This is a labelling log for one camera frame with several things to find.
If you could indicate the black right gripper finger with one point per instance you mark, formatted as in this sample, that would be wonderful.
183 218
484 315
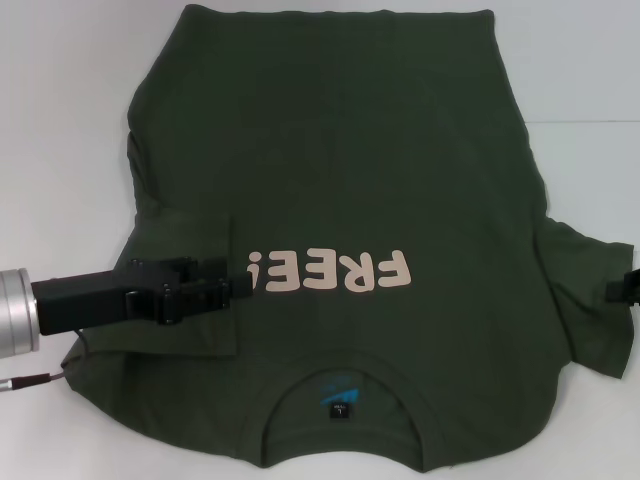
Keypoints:
617 291

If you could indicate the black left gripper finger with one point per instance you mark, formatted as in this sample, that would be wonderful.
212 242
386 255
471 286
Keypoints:
215 294
205 269

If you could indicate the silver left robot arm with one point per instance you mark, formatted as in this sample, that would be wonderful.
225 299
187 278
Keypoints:
17 315

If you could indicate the dark green FREE t-shirt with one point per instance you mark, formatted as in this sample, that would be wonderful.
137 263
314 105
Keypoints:
350 175

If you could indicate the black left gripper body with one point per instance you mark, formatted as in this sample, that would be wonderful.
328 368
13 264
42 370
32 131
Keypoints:
100 300

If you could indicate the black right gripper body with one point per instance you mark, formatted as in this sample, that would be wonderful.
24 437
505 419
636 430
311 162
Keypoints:
636 287

